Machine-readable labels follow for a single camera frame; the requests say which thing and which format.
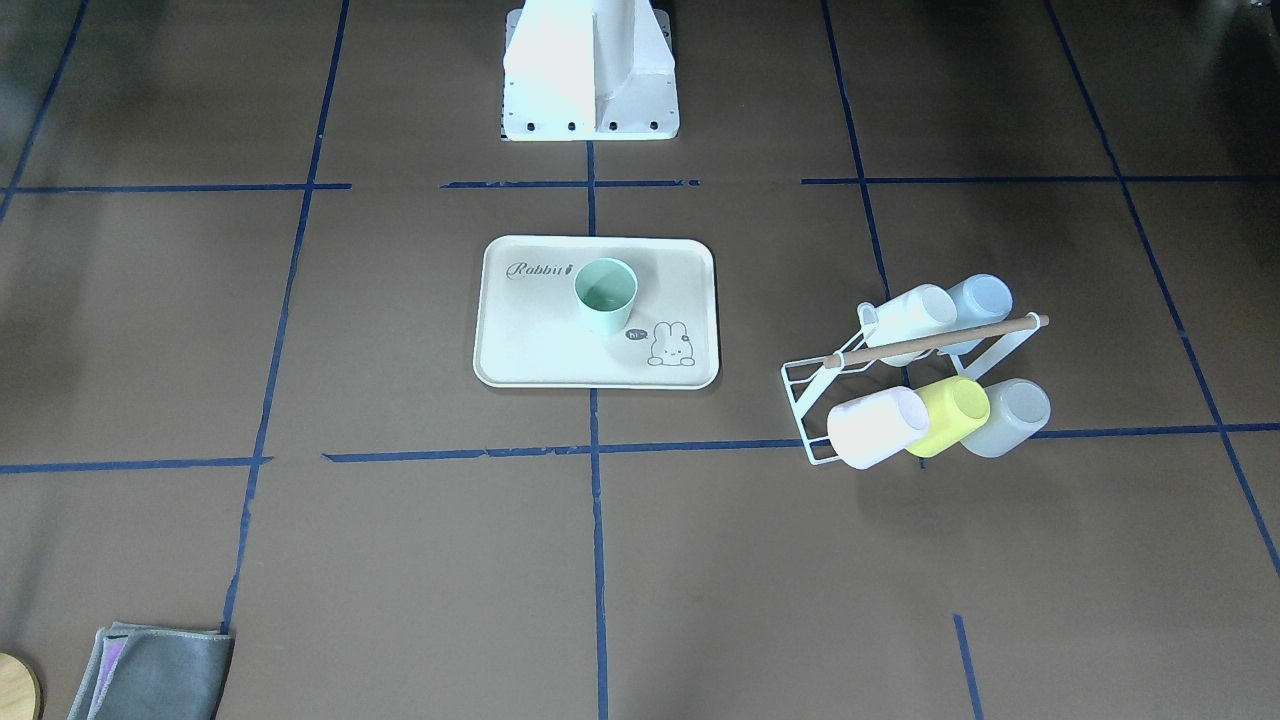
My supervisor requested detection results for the grey cup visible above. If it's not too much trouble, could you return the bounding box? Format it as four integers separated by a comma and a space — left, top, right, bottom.
960, 378, 1051, 457

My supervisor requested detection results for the wooden mug tree stand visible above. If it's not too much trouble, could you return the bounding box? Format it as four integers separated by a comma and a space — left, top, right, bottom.
1, 652, 44, 720

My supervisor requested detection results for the white wire cup rack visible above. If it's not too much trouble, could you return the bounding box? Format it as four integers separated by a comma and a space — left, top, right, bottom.
780, 325, 1047, 465

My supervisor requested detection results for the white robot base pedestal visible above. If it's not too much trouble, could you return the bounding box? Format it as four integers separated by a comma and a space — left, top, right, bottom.
500, 1, 681, 142

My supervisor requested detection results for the wooden rack handle rod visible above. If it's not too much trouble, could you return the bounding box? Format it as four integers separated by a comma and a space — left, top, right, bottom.
822, 313, 1051, 369

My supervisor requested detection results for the yellow cup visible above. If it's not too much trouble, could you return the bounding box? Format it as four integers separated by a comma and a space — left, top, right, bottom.
906, 375, 991, 457

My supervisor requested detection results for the grey folded cloth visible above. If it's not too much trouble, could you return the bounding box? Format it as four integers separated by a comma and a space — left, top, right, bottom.
68, 621, 236, 719

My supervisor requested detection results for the pink cup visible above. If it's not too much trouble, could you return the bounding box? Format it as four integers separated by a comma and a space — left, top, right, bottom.
827, 386, 931, 470

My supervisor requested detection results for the mint green cup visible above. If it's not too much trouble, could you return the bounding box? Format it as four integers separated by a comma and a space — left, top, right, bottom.
573, 258, 639, 336

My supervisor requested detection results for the cream rabbit tray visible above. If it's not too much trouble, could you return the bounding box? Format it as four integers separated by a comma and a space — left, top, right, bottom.
474, 234, 721, 389

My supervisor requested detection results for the light blue cup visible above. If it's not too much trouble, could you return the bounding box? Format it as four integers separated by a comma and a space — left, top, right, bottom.
947, 274, 1012, 331

